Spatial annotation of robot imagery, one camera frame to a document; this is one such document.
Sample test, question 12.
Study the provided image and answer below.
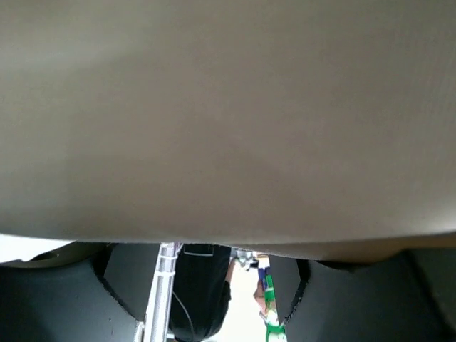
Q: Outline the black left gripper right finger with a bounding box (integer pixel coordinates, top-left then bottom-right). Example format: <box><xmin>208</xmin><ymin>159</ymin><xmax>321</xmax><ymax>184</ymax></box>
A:
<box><xmin>269</xmin><ymin>249</ymin><xmax>455</xmax><ymax>341</ymax></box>

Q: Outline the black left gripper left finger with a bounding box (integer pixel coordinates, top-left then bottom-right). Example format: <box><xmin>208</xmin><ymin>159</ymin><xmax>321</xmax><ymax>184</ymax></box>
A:
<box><xmin>1</xmin><ymin>243</ymin><xmax>159</xmax><ymax>341</ymax></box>

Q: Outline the aluminium table edge rail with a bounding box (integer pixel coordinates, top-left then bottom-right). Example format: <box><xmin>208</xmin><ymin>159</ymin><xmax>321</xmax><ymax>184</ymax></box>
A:
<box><xmin>138</xmin><ymin>242</ymin><xmax>182</xmax><ymax>342</ymax></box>

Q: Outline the person in black shirt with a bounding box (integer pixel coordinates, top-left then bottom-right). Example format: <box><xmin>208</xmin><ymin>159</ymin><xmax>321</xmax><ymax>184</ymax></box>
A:
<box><xmin>169</xmin><ymin>244</ymin><xmax>234</xmax><ymax>341</ymax></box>

